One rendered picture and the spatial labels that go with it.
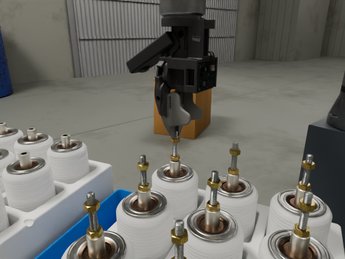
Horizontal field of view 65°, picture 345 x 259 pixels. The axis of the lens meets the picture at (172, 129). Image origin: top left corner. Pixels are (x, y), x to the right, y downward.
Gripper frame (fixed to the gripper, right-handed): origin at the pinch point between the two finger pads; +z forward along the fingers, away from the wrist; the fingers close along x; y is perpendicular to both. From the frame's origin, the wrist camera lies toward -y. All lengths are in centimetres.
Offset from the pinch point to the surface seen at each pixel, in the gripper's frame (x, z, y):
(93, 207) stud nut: -23.7, 1.9, 5.5
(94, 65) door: 183, 21, -254
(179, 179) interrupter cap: -1.7, 9.1, 3.1
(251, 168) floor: 58, 35, -3
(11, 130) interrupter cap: -8, 9, -52
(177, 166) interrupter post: -0.6, 7.3, 1.6
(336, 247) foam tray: 5.4, 16.4, 30.2
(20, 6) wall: 114, -43, -276
